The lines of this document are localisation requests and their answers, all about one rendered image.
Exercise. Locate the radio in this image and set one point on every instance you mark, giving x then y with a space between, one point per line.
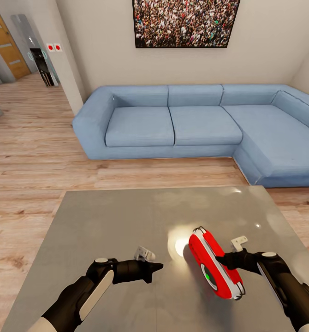
225 283

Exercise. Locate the coffee table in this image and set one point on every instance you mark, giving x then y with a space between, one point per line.
91 224

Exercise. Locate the electric switch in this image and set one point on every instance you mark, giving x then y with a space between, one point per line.
50 47
57 47

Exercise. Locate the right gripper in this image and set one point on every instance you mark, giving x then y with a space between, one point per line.
234 260

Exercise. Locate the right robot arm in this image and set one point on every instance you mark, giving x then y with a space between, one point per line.
292 297

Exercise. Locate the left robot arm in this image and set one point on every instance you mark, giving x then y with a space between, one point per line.
77 300

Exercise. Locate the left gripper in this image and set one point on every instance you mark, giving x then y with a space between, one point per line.
138 270

